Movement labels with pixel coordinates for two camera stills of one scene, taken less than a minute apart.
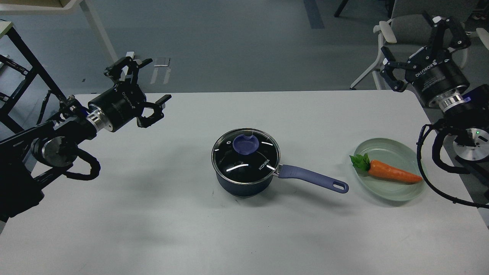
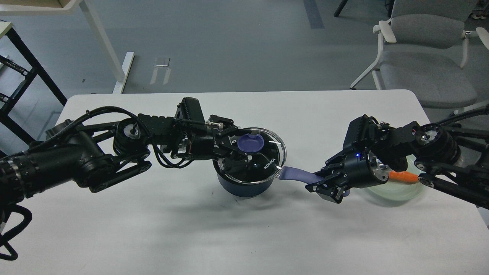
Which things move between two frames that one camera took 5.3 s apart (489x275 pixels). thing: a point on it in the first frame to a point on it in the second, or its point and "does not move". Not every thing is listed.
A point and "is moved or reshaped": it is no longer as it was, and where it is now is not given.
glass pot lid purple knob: (244, 145) is moved or reshaped
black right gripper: (431, 73) to (360, 169)
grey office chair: (407, 32) does not move
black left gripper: (125, 101) to (222, 144)
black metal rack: (38, 67) does not move
